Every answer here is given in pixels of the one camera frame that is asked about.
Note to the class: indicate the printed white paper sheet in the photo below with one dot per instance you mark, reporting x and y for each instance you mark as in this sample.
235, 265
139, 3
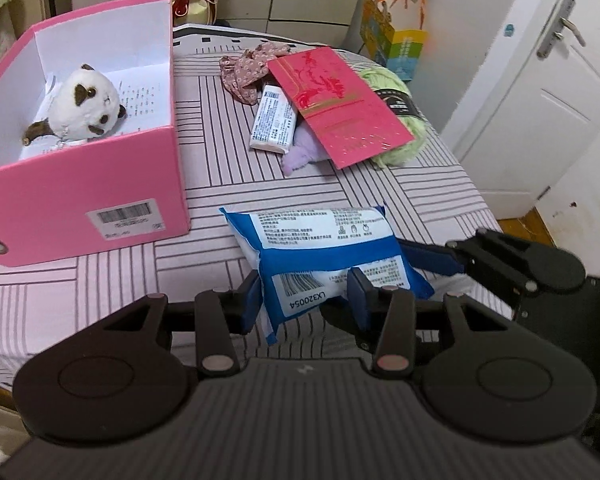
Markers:
142, 97

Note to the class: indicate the green yarn ball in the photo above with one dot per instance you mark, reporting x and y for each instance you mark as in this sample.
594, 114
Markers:
416, 132

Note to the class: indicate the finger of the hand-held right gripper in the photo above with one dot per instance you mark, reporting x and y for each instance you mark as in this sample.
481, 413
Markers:
430, 257

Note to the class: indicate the red envelope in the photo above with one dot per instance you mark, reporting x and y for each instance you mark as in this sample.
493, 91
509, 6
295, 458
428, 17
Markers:
340, 105

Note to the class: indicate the white door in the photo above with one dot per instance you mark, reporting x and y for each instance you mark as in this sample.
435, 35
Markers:
555, 110

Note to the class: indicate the white and brown panda plush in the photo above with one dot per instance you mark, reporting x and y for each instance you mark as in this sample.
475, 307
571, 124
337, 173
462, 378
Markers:
87, 100

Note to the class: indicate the colourful paper gift bag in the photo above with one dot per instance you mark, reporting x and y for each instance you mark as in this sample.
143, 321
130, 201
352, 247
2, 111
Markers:
400, 45

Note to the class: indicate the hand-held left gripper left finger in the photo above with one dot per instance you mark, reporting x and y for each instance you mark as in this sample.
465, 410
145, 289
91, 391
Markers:
249, 305

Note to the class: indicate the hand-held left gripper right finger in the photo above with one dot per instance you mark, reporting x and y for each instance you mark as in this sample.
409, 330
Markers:
358, 300

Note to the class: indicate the small white tissue packet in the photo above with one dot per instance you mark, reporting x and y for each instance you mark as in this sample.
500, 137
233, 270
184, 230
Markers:
272, 120

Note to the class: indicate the striped pink tablecloth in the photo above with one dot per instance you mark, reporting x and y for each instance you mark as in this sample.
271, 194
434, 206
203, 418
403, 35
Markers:
280, 185

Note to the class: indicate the blue and white tissue packet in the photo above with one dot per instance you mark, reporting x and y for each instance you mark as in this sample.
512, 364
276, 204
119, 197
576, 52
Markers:
320, 240

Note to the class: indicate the pink cardboard box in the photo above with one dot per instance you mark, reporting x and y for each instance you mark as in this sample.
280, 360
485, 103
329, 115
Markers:
80, 185

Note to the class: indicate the purple plush toy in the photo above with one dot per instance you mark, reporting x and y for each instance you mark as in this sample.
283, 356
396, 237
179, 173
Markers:
305, 154

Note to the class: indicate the beige wardrobe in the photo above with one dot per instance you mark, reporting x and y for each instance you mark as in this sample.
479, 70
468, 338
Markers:
305, 0

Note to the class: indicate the pink floral scrunchie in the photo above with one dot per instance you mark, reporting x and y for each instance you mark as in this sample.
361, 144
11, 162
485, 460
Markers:
240, 72

